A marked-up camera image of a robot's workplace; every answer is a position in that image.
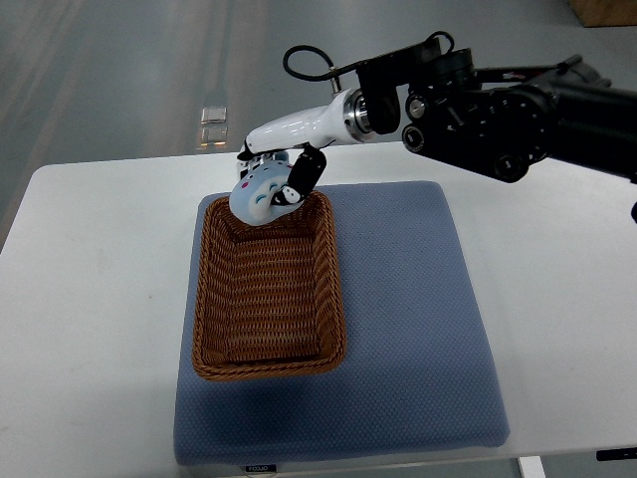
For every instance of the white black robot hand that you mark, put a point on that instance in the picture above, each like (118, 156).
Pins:
(344, 119)

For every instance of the blue plush toy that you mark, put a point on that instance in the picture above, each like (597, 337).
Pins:
(262, 194)

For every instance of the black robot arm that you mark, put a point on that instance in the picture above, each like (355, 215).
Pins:
(498, 122)

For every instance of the brown wicker basket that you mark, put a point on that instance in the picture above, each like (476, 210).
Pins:
(268, 299)

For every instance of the lower metal floor plate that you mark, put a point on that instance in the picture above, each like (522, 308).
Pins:
(213, 136)

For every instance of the metal floor plate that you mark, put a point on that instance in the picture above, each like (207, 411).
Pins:
(214, 114)
(213, 136)

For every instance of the upper metal floor plate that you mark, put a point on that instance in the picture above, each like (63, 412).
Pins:
(214, 114)

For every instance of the blue fabric mat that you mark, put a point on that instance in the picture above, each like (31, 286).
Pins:
(418, 374)

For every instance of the white table leg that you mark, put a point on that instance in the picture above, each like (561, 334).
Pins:
(531, 467)

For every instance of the black bracket under table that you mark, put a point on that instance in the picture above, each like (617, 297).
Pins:
(616, 454)

